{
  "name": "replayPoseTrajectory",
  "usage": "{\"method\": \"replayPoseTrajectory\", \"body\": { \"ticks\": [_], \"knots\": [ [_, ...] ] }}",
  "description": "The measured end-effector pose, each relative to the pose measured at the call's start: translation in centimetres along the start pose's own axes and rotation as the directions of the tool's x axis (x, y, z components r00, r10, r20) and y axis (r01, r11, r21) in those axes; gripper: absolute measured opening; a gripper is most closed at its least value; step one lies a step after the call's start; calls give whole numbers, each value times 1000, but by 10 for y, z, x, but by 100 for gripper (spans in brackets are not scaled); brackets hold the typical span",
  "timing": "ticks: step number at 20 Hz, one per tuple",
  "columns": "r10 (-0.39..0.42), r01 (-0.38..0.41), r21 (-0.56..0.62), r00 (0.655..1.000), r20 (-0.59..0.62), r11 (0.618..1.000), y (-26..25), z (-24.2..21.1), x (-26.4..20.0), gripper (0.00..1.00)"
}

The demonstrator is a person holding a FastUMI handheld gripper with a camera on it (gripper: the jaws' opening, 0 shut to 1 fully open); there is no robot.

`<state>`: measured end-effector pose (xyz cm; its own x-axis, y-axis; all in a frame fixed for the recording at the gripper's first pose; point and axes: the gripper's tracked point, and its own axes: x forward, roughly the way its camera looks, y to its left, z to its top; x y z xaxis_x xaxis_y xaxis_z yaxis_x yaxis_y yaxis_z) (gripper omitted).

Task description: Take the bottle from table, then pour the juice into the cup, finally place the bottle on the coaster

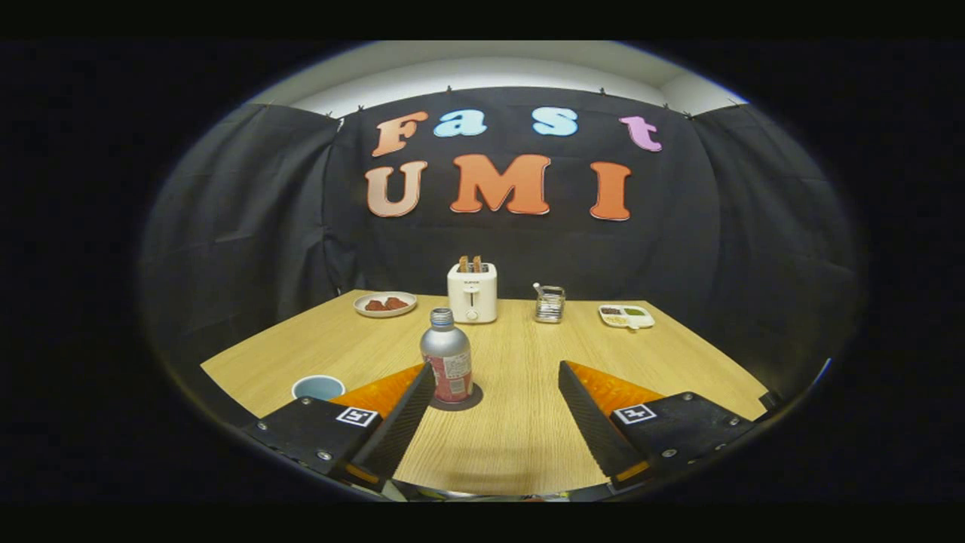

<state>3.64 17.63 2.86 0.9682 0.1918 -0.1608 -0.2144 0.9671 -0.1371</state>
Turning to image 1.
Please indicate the small black box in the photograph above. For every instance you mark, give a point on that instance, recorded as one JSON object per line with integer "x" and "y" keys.
{"x": 770, "y": 401}

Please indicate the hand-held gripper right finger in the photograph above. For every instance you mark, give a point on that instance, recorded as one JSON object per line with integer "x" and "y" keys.
{"x": 592, "y": 430}

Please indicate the metal mesh holder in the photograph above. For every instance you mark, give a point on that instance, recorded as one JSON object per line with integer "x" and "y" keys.
{"x": 550, "y": 308}

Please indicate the wooden table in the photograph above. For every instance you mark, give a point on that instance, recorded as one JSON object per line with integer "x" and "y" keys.
{"x": 520, "y": 362}

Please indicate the red food pieces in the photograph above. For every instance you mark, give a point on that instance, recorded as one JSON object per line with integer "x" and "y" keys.
{"x": 388, "y": 304}

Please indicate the white toaster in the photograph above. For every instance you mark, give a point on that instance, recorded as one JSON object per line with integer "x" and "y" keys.
{"x": 471, "y": 302}

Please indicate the white cup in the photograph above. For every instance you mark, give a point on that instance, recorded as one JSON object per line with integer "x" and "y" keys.
{"x": 317, "y": 387}

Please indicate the silver juice bottle red label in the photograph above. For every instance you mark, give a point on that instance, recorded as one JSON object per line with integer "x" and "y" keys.
{"x": 446, "y": 354}

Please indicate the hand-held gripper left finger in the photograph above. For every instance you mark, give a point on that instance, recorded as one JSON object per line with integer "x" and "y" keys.
{"x": 399, "y": 430}

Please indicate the white divided condiment dish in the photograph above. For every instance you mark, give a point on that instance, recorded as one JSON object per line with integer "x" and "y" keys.
{"x": 626, "y": 317}

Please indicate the black backdrop cloth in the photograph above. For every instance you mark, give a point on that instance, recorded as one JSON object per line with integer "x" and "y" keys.
{"x": 678, "y": 264}

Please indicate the small white plate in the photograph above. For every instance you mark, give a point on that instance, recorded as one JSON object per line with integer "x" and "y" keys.
{"x": 384, "y": 314}

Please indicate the dark brown round coaster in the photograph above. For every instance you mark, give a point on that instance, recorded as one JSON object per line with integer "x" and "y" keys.
{"x": 473, "y": 398}

